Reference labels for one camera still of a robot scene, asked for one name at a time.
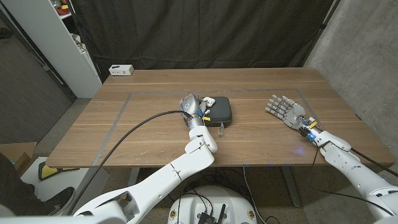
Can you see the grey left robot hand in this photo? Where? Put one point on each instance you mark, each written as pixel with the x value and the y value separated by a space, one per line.
pixel 189 105

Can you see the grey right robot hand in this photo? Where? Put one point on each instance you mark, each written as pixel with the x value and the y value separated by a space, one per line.
pixel 293 112

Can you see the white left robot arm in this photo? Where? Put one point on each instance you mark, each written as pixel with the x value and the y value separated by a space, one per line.
pixel 174 174

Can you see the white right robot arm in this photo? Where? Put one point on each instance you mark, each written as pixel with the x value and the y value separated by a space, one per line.
pixel 354 168

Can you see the white airpods case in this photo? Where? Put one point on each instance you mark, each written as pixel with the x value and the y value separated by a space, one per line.
pixel 211 100

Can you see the black zippered pouch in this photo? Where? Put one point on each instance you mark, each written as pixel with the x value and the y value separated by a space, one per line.
pixel 220 112

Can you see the grey metal table leg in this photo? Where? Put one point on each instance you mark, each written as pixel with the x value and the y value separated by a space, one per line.
pixel 133 177
pixel 290 186

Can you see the black curtain backdrop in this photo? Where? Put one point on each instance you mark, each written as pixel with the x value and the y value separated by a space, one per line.
pixel 202 31

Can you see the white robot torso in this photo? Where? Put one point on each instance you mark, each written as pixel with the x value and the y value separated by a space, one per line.
pixel 214 199

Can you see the black module with antenna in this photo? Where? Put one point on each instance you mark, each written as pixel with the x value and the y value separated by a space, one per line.
pixel 206 217

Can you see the white cabinet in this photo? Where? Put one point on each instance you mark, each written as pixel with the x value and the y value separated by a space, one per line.
pixel 62 46

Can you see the red bowl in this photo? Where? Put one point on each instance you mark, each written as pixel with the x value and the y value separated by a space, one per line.
pixel 63 11

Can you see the black shoe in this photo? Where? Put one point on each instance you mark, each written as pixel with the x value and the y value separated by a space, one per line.
pixel 59 200

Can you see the brown cardboard box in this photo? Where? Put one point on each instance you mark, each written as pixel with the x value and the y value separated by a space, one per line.
pixel 21 152

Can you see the black trouser leg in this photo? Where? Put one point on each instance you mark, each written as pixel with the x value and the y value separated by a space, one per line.
pixel 15 189

